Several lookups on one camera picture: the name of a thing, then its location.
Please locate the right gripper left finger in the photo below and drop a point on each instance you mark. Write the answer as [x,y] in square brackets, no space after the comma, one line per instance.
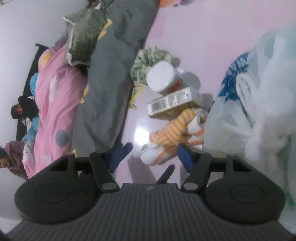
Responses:
[104,164]

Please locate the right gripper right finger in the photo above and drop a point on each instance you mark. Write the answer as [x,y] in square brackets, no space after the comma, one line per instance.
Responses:
[197,164]

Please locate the orange white striped cloth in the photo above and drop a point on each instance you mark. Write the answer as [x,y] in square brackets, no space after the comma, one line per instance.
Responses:
[187,128]

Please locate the green white floral cloth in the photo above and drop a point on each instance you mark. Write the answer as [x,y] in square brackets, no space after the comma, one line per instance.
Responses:
[145,59]

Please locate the dark green yellow-patterned duvet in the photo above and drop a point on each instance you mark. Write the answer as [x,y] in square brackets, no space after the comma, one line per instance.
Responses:
[101,114]

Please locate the yellow white carton box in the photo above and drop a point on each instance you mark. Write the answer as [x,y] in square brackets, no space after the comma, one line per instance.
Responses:
[171,105]

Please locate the white plastic bag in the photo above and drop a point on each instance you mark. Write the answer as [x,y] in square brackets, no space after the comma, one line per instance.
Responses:
[253,115]

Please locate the pink patterned duvet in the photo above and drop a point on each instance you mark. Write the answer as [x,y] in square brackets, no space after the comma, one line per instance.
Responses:
[59,90]

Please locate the white round jar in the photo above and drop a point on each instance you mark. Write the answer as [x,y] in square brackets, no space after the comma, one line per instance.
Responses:
[163,78]

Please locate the green speckled pillow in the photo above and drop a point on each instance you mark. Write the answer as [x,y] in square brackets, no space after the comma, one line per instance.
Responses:
[83,29]

